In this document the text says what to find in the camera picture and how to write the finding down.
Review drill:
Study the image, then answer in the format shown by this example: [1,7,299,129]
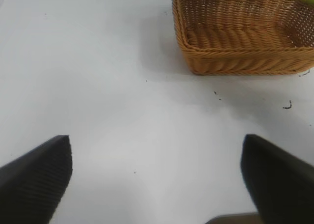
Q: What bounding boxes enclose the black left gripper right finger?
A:
[239,134,314,224]

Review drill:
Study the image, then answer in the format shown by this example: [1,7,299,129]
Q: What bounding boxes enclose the brown wicker basket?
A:
[171,0,314,75]

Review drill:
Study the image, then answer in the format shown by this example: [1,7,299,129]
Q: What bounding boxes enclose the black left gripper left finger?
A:
[0,135,73,224]

